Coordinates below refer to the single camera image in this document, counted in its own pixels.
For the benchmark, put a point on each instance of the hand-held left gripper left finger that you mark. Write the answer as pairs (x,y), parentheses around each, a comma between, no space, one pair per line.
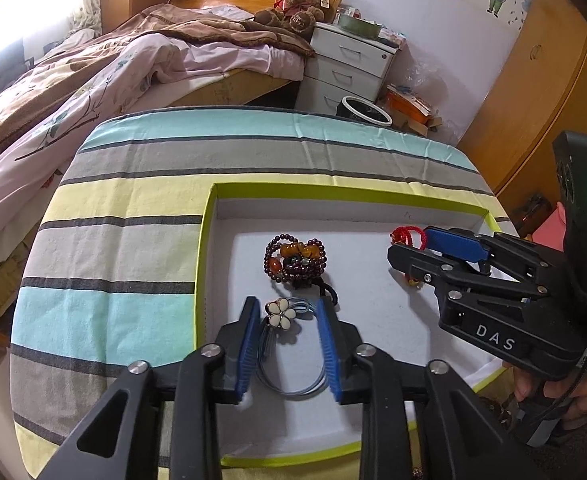
(246,347)

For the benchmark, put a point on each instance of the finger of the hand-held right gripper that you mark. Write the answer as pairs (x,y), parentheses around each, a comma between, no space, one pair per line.
(423,262)
(453,242)

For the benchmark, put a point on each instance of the white drawer cabinet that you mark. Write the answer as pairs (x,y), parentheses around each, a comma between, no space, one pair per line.
(343,75)

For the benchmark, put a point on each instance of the dark red floor appliance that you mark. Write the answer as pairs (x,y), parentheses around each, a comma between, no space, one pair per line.
(533,212)

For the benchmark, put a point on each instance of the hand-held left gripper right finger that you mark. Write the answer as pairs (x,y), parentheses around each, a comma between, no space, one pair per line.
(328,347)

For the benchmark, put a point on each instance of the pink floral quilt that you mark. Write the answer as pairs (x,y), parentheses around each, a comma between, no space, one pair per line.
(123,80)

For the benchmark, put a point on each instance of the striped tablecloth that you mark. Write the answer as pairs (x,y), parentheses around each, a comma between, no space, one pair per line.
(123,210)

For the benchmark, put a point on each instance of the pile of books and boxes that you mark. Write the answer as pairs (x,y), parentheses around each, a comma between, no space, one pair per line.
(411,105)

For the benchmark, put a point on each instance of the brown blanket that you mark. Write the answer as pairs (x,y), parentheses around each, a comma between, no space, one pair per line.
(208,22)

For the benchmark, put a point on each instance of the shallow yellow-green cardboard box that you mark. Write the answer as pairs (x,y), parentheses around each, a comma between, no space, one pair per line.
(363,260)

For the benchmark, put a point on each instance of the wooden wardrobe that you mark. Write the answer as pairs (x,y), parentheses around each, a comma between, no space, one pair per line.
(538,110)

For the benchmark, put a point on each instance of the pink plastic bin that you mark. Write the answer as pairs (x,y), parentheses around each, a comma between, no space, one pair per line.
(548,230)

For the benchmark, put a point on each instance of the clear plastic bag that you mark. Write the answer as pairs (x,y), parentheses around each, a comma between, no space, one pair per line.
(436,70)

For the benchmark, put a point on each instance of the brown teddy bear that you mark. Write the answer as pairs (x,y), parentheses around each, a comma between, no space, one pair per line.
(301,10)

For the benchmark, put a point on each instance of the green tray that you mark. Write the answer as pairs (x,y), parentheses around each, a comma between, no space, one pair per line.
(358,25)

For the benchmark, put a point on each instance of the black chair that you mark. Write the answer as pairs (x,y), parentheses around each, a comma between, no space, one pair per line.
(6,70)

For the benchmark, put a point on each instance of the white round trash bin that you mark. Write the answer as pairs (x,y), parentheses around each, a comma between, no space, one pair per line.
(341,110)

